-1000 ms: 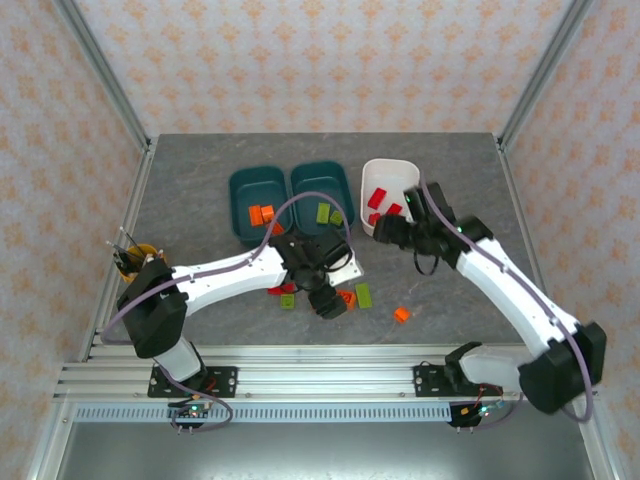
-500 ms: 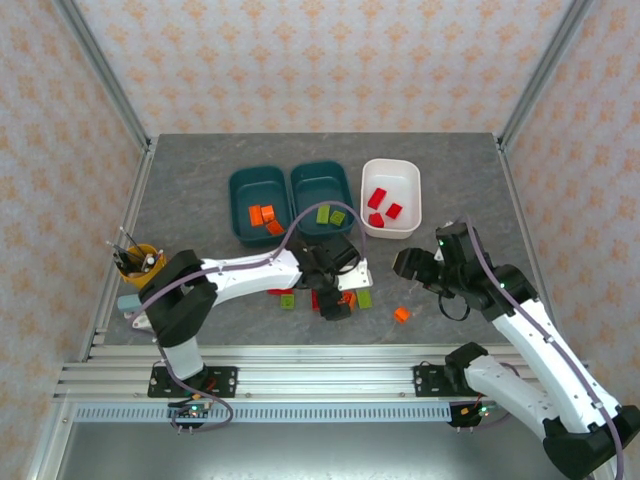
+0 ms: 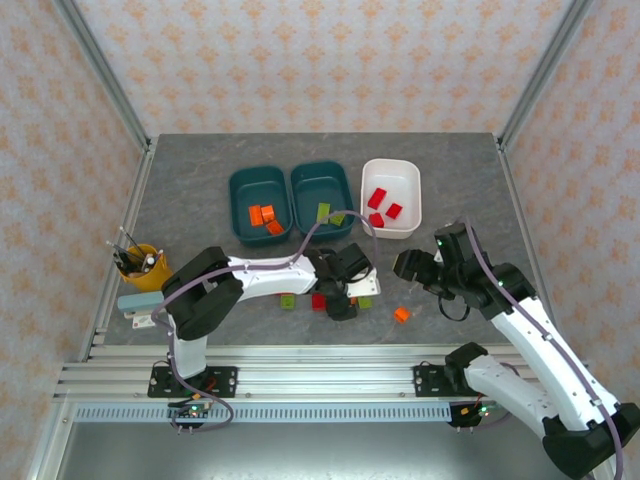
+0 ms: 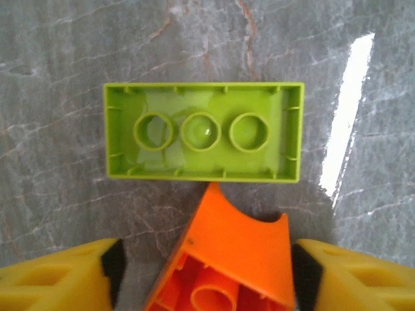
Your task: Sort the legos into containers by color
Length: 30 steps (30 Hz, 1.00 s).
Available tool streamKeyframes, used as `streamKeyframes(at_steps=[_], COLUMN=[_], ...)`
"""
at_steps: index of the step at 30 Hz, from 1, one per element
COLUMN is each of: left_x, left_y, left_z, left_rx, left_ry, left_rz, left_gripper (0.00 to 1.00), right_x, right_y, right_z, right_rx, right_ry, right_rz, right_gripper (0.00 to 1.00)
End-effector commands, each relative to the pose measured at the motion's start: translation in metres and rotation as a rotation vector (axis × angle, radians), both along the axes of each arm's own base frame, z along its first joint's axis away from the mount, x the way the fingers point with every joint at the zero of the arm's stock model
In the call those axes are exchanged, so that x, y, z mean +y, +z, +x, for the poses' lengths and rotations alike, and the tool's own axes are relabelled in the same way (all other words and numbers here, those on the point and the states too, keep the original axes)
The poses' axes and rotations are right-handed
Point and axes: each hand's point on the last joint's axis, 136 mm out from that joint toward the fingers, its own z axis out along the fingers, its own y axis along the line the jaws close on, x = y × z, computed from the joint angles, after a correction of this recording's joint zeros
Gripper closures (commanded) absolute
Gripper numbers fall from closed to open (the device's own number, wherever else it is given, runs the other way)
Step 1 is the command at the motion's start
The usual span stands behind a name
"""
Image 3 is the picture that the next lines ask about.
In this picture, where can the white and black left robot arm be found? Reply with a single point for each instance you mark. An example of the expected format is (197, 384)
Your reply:
(270, 280)

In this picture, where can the long green lego brick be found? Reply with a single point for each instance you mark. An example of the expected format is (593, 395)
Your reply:
(365, 302)
(323, 211)

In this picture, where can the white plastic container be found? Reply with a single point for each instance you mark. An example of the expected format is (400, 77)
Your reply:
(400, 177)

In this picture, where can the white left camera mount plate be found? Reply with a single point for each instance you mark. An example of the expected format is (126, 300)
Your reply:
(367, 289)

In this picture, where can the white marker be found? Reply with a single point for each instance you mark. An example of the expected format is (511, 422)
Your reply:
(149, 261)

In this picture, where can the yellow pen cup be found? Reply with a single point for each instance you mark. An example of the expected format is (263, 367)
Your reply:
(150, 280)

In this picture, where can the small white and red card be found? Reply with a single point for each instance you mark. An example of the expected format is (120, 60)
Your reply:
(142, 321)

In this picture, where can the grey metal lower panel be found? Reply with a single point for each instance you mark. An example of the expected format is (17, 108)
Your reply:
(325, 450)

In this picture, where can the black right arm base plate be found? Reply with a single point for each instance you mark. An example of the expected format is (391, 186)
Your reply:
(425, 382)

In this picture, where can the white tipped pen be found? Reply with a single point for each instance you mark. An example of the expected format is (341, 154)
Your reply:
(159, 256)

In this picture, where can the aluminium lower frame leg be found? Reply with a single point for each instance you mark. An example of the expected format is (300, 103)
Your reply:
(50, 445)

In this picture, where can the teal plastic container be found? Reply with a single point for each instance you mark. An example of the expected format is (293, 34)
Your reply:
(250, 192)
(320, 187)

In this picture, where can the aluminium table side rail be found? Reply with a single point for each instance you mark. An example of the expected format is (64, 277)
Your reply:
(135, 200)
(517, 200)

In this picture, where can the grey blue stapler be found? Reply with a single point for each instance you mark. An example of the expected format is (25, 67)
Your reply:
(140, 302)

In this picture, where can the aluminium base rail bed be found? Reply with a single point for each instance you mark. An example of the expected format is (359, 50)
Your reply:
(325, 370)

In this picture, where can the aluminium frame post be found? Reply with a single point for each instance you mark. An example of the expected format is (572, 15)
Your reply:
(106, 75)
(542, 75)

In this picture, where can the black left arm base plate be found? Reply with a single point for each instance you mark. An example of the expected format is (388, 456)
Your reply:
(225, 380)

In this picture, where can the small orange lego brick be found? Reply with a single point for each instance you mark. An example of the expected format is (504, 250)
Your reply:
(401, 314)
(268, 213)

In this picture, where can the long red lego brick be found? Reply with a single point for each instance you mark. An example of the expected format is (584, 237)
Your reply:
(318, 302)
(377, 197)

